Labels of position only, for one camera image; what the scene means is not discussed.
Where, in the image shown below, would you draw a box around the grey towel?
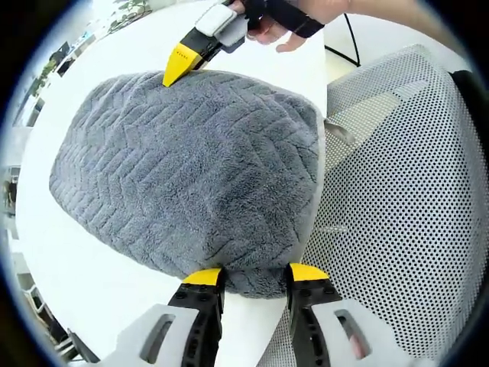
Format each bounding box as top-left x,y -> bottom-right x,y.
48,70 -> 357,300

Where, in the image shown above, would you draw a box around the person's right hand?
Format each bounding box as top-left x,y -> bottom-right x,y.
228,0 -> 352,54

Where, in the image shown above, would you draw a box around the green leafy plant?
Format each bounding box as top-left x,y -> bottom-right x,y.
106,0 -> 154,34

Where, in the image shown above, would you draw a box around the white mesh office chair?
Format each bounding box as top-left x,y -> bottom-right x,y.
263,44 -> 488,367

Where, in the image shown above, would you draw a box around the black hand strap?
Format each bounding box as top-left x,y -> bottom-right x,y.
244,0 -> 326,39

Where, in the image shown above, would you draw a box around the black cable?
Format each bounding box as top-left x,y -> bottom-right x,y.
323,13 -> 362,67

